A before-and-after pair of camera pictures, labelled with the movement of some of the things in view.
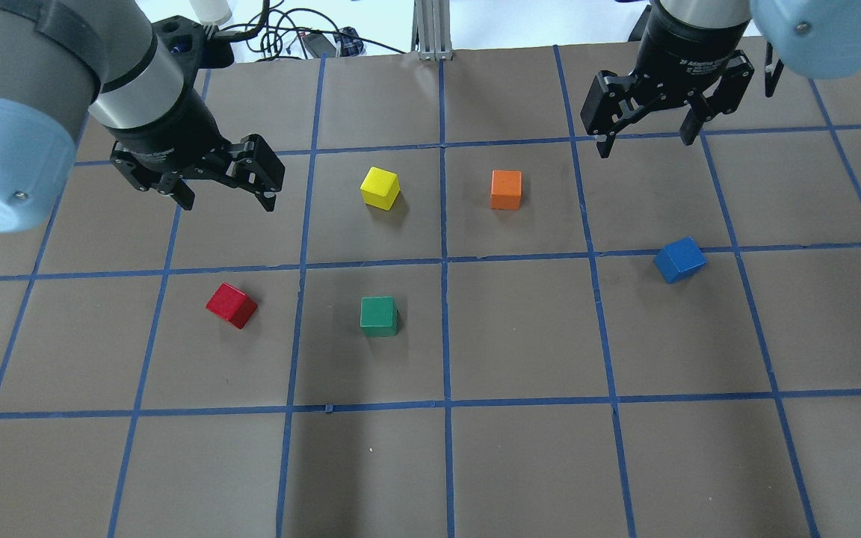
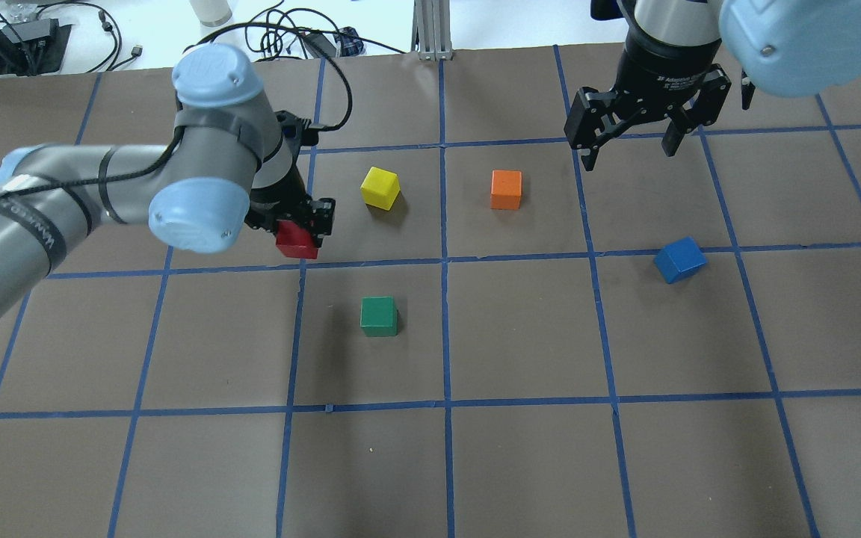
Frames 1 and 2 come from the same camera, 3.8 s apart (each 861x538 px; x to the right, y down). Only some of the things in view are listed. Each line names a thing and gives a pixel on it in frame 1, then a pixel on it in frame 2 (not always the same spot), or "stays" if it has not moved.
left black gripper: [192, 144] → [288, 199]
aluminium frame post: [431, 31] stays
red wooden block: [235, 306] → [294, 242]
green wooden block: [379, 316] stays
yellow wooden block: [380, 188] stays
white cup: [212, 12] stays
